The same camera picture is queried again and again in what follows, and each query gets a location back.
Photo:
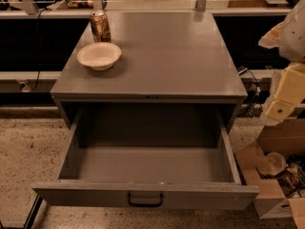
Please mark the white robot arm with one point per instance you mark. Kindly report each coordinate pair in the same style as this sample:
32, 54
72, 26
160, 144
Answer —
289, 35

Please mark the black drawer handle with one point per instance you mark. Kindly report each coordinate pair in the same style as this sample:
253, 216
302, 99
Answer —
145, 200

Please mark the brown soda can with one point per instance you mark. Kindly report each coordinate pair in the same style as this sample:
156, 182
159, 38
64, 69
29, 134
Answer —
100, 27

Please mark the grey metal cabinet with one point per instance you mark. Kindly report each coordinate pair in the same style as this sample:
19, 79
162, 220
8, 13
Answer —
167, 56

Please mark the dark snack bag in box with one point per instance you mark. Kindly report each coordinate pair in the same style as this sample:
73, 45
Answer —
288, 182

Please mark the white paper bowl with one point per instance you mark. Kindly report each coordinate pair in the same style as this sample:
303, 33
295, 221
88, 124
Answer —
99, 56

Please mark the grey top drawer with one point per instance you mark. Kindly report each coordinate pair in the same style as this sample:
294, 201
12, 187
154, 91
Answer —
182, 152

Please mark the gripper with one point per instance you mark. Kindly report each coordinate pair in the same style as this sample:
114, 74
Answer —
295, 37

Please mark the round lid in box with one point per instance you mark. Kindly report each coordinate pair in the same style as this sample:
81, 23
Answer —
277, 163

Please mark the black floor frame bar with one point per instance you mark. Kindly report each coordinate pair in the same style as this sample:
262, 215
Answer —
33, 213

